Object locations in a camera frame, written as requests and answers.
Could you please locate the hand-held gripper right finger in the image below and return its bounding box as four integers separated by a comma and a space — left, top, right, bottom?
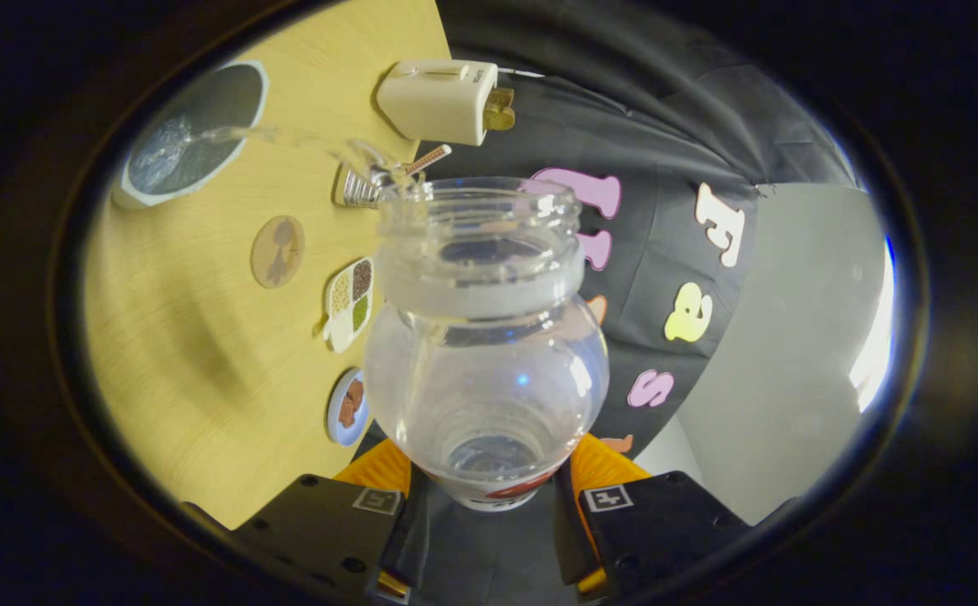
553, 433, 763, 605

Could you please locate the light blue plate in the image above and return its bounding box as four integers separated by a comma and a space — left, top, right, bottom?
327, 367, 372, 447

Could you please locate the clear plastic juice bottle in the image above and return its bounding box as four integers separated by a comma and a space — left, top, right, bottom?
363, 177, 610, 513

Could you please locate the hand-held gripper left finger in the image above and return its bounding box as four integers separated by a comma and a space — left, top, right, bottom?
231, 438, 432, 605

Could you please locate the tall white cup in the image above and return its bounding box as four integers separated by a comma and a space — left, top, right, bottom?
112, 61, 269, 210

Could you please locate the striped straw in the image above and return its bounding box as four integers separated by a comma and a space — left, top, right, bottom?
403, 144, 453, 176

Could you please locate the light wooden table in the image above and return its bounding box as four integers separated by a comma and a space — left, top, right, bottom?
83, 0, 453, 531

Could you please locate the metal wire basket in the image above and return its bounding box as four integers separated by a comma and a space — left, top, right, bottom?
335, 162, 397, 210

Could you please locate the white divided bean dish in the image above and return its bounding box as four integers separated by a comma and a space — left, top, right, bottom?
323, 257, 375, 354

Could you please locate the round cork coaster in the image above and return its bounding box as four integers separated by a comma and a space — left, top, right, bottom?
250, 215, 306, 290

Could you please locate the brown toast slice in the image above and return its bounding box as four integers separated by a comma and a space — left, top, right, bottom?
482, 87, 517, 132

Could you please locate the white toaster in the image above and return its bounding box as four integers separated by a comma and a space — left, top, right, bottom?
375, 59, 500, 147

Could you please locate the black backdrop cloth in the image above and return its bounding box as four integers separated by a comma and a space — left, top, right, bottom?
354, 0, 860, 594

